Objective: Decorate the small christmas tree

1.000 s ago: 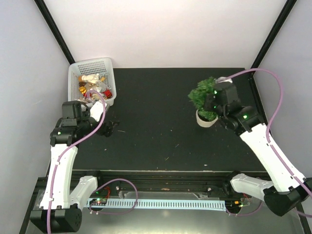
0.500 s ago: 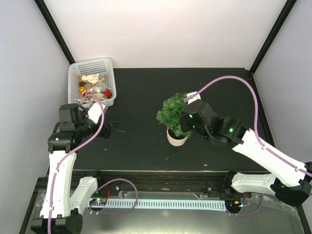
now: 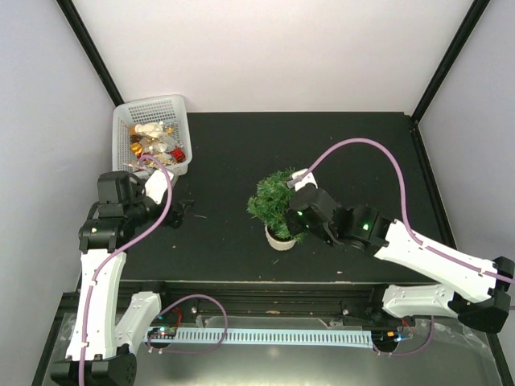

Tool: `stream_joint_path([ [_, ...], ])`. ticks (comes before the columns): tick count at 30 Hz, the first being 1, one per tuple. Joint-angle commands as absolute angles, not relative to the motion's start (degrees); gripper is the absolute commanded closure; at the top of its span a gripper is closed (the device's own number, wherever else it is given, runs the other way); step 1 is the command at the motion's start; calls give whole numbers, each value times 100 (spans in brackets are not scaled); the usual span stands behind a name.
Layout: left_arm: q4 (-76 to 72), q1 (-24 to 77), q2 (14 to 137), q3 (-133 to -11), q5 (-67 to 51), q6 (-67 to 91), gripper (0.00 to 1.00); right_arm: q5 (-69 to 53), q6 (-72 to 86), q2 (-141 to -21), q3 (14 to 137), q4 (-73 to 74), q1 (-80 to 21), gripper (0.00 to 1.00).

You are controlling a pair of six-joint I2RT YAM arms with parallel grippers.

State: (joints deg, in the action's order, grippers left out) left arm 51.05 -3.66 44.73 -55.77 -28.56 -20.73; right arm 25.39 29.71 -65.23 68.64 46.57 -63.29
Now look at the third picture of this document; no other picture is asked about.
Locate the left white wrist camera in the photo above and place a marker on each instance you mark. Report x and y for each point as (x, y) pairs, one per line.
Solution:
(156, 186)

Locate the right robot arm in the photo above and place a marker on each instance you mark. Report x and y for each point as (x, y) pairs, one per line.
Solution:
(470, 289)

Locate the right black frame post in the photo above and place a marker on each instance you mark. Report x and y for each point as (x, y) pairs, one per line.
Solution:
(459, 40)

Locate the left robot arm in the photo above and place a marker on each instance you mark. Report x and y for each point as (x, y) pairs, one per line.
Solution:
(103, 349)

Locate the small green christmas tree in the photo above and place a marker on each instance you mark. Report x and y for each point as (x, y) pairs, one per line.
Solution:
(269, 204)

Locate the black frame post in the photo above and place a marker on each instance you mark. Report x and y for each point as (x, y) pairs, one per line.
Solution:
(72, 15)
(459, 40)

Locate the red gift box ornament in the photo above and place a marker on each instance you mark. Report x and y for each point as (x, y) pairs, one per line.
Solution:
(178, 154)

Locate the white plastic basket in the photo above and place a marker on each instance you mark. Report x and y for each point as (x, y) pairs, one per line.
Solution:
(169, 109)

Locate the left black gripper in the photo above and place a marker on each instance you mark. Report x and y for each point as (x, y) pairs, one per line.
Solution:
(178, 213)

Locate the light blue cable duct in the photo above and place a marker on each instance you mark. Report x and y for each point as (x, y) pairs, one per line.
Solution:
(249, 336)

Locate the gold merry christmas sign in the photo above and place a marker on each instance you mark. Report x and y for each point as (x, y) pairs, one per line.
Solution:
(153, 161)

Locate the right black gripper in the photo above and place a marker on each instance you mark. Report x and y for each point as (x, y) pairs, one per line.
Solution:
(293, 225)

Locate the wooden snowman ornament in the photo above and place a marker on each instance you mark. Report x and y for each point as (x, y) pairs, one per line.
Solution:
(151, 129)

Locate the left black frame post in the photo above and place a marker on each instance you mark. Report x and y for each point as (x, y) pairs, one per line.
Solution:
(72, 15)

